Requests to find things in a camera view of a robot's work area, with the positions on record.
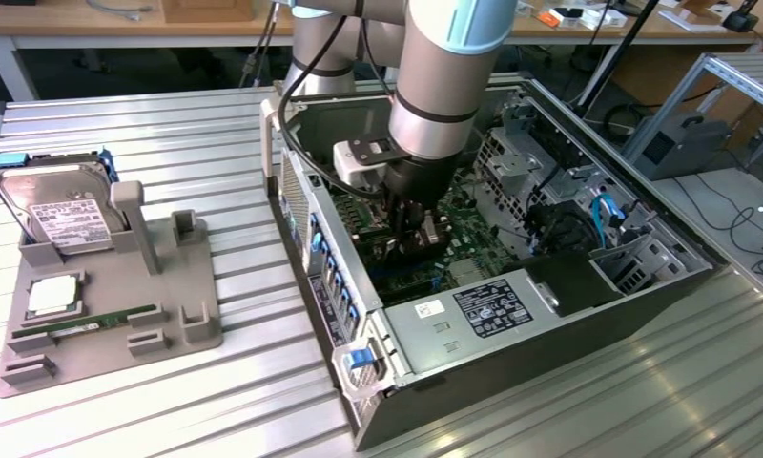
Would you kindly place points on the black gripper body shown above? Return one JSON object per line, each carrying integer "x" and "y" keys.
{"x": 419, "y": 181}

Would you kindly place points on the green graphics card black fan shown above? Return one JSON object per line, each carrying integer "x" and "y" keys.
{"x": 413, "y": 273}

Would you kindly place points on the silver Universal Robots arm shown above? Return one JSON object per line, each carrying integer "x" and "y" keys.
{"x": 438, "y": 95}

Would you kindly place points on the green motherboard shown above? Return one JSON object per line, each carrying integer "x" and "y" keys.
{"x": 477, "y": 234}

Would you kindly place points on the silver chipset heatsink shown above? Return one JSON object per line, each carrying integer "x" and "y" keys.
{"x": 463, "y": 271}

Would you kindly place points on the perforated silver drive cage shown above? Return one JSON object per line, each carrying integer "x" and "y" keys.
{"x": 509, "y": 167}

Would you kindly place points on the grey power supply unit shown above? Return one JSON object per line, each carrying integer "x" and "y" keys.
{"x": 438, "y": 334}

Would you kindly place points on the blue case latch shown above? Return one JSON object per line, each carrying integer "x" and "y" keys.
{"x": 358, "y": 359}

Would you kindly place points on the open black PC case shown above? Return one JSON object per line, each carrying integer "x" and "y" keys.
{"x": 483, "y": 391}

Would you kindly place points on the silver disk bay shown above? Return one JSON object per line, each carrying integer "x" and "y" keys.
{"x": 649, "y": 267}

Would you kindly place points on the black tripod pole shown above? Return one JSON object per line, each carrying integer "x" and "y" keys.
{"x": 617, "y": 52}

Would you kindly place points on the grey box appliance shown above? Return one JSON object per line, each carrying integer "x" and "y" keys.
{"x": 686, "y": 148}

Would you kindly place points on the white black electronics box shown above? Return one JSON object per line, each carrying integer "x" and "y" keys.
{"x": 601, "y": 18}

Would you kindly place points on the grey parts rack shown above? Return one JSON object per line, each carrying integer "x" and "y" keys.
{"x": 101, "y": 286}

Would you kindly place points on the green RAM stick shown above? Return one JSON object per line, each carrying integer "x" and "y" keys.
{"x": 101, "y": 318}

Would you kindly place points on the silver hard disk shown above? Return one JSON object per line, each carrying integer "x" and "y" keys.
{"x": 69, "y": 224}

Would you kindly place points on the flat cardboard box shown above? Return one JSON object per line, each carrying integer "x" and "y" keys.
{"x": 693, "y": 16}

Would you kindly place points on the silver CPU chip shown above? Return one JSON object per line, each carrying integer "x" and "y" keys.
{"x": 50, "y": 296}

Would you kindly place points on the black desk device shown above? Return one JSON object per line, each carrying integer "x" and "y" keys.
{"x": 740, "y": 19}

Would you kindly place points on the blue disk carrier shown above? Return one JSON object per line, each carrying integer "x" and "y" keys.
{"x": 9, "y": 160}

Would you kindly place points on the wooden desk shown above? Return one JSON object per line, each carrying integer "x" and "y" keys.
{"x": 37, "y": 24}

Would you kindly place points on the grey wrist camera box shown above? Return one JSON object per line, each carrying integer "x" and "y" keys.
{"x": 355, "y": 164}

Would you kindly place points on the black plastic duct cover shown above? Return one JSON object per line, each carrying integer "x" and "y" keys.
{"x": 566, "y": 281}

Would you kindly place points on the aluminium profile frame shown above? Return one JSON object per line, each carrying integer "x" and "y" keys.
{"x": 738, "y": 71}

